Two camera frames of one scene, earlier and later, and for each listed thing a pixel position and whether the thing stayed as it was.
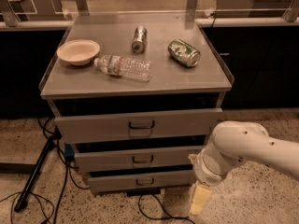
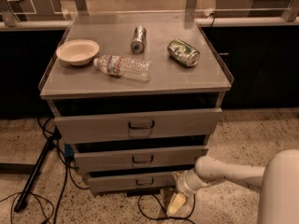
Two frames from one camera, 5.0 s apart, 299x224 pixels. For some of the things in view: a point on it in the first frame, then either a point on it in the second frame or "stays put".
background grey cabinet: x=253 y=1 stays put
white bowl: x=78 y=51 stays put
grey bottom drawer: x=111 y=183 stays put
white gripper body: x=207 y=174 -> x=185 y=185
